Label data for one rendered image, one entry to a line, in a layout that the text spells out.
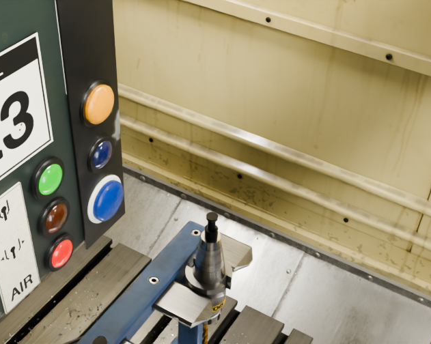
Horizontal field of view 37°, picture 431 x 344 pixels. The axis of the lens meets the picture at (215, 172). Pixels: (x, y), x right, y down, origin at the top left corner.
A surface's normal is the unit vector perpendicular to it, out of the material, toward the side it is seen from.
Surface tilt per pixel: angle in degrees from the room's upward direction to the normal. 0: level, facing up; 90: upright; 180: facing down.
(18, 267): 90
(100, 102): 87
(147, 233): 24
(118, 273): 0
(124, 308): 0
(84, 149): 90
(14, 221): 90
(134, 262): 0
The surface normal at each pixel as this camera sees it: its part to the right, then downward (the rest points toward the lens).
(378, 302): -0.17, -0.48
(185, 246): 0.04, -0.77
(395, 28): -0.51, 0.54
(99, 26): 0.86, 0.36
